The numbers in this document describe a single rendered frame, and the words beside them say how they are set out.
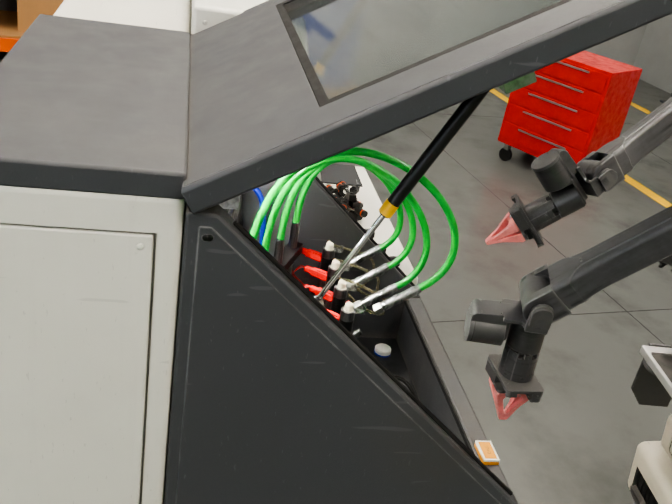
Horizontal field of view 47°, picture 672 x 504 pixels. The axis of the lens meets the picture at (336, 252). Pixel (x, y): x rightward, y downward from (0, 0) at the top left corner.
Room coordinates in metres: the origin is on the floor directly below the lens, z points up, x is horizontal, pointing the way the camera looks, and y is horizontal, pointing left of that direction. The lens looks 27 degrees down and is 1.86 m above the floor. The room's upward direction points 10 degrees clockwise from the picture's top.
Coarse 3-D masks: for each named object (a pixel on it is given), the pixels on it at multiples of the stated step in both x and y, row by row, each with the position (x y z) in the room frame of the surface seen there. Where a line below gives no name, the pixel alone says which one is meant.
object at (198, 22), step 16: (192, 0) 1.84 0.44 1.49; (208, 0) 1.57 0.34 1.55; (224, 0) 1.60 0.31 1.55; (240, 0) 1.63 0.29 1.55; (256, 0) 1.66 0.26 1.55; (192, 16) 1.60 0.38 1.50; (208, 16) 1.50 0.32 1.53; (224, 16) 1.51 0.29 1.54; (192, 32) 1.50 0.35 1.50; (320, 176) 1.57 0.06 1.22
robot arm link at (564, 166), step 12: (540, 156) 1.43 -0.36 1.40; (552, 156) 1.41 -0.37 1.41; (564, 156) 1.41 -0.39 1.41; (540, 168) 1.39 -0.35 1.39; (552, 168) 1.38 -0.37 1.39; (564, 168) 1.40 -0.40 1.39; (576, 168) 1.41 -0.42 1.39; (540, 180) 1.40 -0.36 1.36; (552, 180) 1.38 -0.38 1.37; (564, 180) 1.39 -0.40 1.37; (588, 180) 1.41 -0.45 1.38; (600, 180) 1.40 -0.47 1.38; (612, 180) 1.41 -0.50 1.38; (588, 192) 1.42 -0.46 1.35; (600, 192) 1.40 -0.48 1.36
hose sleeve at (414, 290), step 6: (408, 288) 1.26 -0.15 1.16; (414, 288) 1.25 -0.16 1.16; (396, 294) 1.25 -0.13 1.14; (402, 294) 1.25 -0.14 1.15; (408, 294) 1.25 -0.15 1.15; (414, 294) 1.25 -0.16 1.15; (384, 300) 1.25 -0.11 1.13; (390, 300) 1.24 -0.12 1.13; (396, 300) 1.24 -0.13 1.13; (402, 300) 1.24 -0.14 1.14; (384, 306) 1.24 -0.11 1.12; (390, 306) 1.24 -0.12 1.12
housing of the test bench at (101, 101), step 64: (64, 0) 1.71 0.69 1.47; (128, 0) 1.81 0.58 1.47; (0, 64) 1.09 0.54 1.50; (64, 64) 1.14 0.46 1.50; (128, 64) 1.20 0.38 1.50; (0, 128) 0.85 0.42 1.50; (64, 128) 0.89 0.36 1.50; (128, 128) 0.93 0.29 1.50; (0, 192) 0.77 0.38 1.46; (64, 192) 0.78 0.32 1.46; (128, 192) 0.80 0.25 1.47; (0, 256) 0.77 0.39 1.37; (64, 256) 0.78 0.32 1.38; (128, 256) 0.80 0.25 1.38; (0, 320) 0.77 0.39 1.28; (64, 320) 0.78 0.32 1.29; (128, 320) 0.80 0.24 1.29; (0, 384) 0.76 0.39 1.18; (64, 384) 0.78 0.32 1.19; (128, 384) 0.80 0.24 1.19; (0, 448) 0.76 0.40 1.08; (64, 448) 0.78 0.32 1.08; (128, 448) 0.80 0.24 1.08
